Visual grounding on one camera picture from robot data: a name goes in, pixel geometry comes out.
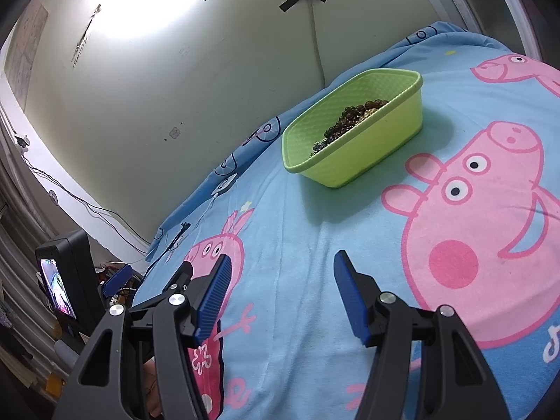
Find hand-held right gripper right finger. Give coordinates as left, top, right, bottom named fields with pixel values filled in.
left=334, top=250, right=512, bottom=420

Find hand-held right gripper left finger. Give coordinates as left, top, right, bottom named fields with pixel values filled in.
left=51, top=254, right=232, bottom=420

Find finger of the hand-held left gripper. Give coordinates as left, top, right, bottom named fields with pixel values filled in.
left=165, top=262, right=193, bottom=294
left=103, top=265, right=134, bottom=296

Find green plastic basket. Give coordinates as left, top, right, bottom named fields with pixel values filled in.
left=281, top=69, right=424, bottom=189

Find black bead bracelet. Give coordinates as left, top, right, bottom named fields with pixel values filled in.
left=310, top=120, right=356, bottom=158

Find gold bead bracelet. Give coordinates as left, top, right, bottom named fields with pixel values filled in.
left=350, top=108, right=382, bottom=124

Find person's left hand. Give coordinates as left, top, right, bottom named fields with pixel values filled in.
left=142, top=356, right=165, bottom=420

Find cartoon pig printed blanket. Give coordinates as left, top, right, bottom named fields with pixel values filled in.
left=129, top=21, right=560, bottom=420

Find black cable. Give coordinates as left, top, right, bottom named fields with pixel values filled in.
left=143, top=222, right=193, bottom=277

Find black wall wires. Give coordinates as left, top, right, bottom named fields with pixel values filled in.
left=13, top=133, right=152, bottom=254

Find white charging cable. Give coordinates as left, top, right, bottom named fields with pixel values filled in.
left=192, top=190, right=221, bottom=232

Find white wall cord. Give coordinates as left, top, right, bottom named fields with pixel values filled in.
left=306, top=0, right=327, bottom=89

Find window frame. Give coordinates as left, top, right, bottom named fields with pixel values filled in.
left=405, top=0, right=543, bottom=60

